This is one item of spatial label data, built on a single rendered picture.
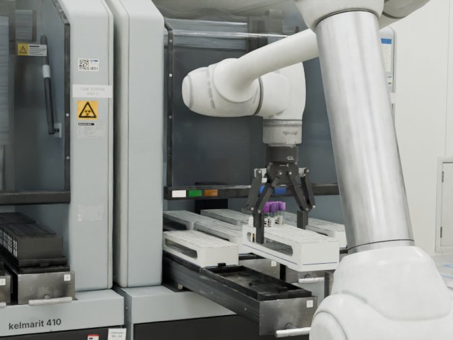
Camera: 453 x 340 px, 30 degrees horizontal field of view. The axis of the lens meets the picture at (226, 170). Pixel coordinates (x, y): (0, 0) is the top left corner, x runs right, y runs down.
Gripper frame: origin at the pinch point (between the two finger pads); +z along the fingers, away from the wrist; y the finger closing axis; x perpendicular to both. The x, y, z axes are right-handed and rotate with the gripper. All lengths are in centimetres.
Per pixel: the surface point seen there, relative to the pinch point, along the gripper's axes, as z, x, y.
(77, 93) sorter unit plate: -32, 33, -40
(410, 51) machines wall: -56, 147, 139
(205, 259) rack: 7.8, 14.0, -13.1
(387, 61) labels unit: -43, 35, 52
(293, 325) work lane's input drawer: 16.3, -21.0, -7.4
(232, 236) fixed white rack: 5.1, 30.1, 0.9
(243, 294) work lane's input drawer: 10.8, -12.9, -15.3
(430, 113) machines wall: -28, 148, 152
